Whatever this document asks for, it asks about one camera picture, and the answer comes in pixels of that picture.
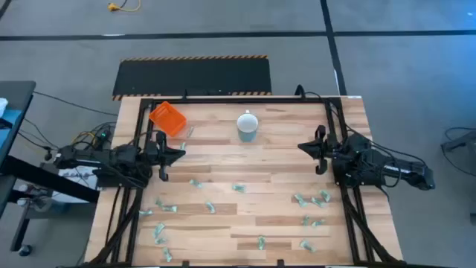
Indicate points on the black desk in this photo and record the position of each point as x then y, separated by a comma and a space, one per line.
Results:
15, 93

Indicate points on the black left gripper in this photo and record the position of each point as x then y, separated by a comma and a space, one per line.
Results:
162, 156

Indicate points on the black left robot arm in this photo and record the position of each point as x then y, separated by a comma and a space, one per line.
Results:
122, 156

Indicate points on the small black device box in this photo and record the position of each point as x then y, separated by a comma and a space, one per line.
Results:
202, 92

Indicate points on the black stand base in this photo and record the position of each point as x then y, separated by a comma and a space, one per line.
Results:
461, 143

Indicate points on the white printed box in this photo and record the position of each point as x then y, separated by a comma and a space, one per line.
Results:
76, 176

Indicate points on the green cloth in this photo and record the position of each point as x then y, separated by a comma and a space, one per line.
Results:
195, 183
261, 242

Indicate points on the small pale packet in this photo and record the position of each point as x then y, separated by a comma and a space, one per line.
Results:
190, 131

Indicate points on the teal mug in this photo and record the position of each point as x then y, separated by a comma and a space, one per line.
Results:
247, 124

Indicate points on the orange plastic basket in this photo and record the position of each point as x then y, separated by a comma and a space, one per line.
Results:
167, 118

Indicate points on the black frame bracket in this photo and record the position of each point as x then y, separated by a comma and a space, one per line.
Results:
280, 263
184, 263

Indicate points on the green white candy packet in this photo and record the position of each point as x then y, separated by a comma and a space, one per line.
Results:
300, 200
308, 245
239, 188
159, 229
182, 145
167, 254
210, 207
305, 220
317, 223
145, 212
170, 208
160, 241
158, 202
325, 195
318, 202

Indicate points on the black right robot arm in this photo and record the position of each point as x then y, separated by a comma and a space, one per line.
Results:
372, 164

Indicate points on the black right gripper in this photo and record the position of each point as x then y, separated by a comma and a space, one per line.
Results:
327, 149

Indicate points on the black hazard-striped floor mat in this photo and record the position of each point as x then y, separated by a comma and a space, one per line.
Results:
193, 76

